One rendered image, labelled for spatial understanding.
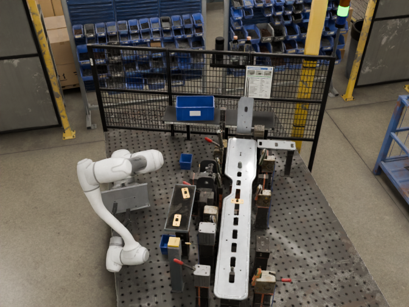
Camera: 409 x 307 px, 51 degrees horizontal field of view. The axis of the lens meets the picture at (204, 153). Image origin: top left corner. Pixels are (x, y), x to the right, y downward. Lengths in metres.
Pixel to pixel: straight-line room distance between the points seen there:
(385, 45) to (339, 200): 2.17
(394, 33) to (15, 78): 4.28
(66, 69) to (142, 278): 3.50
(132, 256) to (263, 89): 1.67
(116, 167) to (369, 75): 4.03
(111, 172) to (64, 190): 2.07
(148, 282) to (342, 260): 1.28
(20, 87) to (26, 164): 0.82
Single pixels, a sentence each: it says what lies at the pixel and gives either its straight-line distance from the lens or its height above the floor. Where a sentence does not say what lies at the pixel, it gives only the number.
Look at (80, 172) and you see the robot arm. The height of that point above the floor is 1.37.
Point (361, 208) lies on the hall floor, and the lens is 4.44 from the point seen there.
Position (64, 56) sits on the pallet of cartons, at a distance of 5.70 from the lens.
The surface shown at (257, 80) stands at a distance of 3.48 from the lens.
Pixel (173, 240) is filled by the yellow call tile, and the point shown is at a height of 1.16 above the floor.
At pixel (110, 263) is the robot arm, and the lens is 2.81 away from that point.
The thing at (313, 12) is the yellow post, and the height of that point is 1.87.
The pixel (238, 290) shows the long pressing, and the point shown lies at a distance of 2.48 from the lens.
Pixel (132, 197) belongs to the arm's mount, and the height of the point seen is 0.84.
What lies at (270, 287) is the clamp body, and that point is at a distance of 2.51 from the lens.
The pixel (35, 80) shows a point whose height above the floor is 0.76.
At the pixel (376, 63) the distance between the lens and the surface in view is 5.82.
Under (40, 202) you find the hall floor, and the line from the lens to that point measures 4.53.
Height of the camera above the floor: 3.11
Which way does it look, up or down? 41 degrees down
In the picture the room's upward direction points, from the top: straight up
